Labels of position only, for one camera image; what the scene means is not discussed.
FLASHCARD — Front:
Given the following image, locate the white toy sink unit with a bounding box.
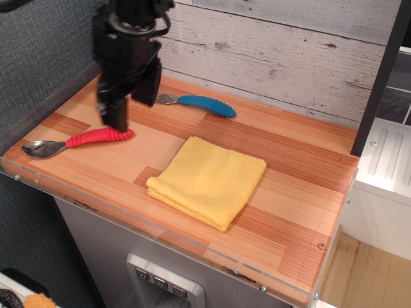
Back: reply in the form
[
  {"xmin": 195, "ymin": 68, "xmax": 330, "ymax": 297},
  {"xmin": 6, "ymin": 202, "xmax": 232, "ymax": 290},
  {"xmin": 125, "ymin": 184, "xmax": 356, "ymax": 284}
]
[{"xmin": 338, "ymin": 46, "xmax": 411, "ymax": 261}]

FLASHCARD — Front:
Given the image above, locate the red handled metal spoon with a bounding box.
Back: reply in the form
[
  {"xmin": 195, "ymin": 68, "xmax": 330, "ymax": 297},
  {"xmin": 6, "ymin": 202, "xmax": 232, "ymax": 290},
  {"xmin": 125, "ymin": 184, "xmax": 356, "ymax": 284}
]
[{"xmin": 21, "ymin": 127, "xmax": 134, "ymax": 159}]

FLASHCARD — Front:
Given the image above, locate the blue handled metal fork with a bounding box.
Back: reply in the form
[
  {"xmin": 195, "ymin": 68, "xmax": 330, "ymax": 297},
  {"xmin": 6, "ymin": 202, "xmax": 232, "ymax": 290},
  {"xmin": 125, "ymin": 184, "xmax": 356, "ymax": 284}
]
[{"xmin": 155, "ymin": 92, "xmax": 237, "ymax": 118}]

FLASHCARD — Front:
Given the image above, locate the clear acrylic table edge guard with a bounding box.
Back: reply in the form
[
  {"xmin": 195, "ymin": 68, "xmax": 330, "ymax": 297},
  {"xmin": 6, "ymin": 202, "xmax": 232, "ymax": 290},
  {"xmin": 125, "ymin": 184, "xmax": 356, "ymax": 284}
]
[{"xmin": 2, "ymin": 154, "xmax": 358, "ymax": 307}]

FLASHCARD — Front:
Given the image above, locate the yellow folded cloth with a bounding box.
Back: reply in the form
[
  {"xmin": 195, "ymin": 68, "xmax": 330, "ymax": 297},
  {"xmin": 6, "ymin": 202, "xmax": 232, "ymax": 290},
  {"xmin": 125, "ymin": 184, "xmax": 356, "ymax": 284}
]
[{"xmin": 146, "ymin": 136, "xmax": 267, "ymax": 232}]

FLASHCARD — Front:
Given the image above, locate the dark grey right post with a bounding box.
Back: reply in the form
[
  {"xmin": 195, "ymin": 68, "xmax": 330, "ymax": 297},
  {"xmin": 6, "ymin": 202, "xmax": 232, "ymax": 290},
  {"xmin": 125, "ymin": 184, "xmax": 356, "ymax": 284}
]
[{"xmin": 351, "ymin": 0, "xmax": 410, "ymax": 157}]

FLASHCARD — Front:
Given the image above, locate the silver dispenser button panel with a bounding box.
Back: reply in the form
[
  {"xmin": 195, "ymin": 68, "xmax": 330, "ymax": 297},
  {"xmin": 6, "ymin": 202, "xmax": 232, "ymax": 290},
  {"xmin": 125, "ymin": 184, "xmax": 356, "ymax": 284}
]
[{"xmin": 127, "ymin": 253, "xmax": 206, "ymax": 307}]

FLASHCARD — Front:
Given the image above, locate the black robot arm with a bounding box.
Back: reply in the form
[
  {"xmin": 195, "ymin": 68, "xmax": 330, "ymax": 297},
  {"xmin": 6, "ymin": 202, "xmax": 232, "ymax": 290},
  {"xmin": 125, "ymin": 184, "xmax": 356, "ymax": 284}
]
[{"xmin": 92, "ymin": 1, "xmax": 175, "ymax": 132}]

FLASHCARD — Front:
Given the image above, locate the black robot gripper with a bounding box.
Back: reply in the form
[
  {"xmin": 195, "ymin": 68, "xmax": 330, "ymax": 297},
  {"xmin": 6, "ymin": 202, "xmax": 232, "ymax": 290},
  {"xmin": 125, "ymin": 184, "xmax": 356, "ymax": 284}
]
[{"xmin": 93, "ymin": 12, "xmax": 162, "ymax": 132}]

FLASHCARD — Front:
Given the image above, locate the grey toy fridge cabinet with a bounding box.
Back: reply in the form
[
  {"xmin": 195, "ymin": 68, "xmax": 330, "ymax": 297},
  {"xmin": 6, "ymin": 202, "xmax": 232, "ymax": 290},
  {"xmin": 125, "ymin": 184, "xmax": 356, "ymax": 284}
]
[{"xmin": 56, "ymin": 199, "xmax": 288, "ymax": 307}]

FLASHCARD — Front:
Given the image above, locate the orange object at corner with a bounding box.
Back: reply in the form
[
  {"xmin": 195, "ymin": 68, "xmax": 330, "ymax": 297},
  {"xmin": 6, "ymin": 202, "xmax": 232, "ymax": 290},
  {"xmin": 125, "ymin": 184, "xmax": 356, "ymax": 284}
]
[{"xmin": 23, "ymin": 293, "xmax": 57, "ymax": 308}]

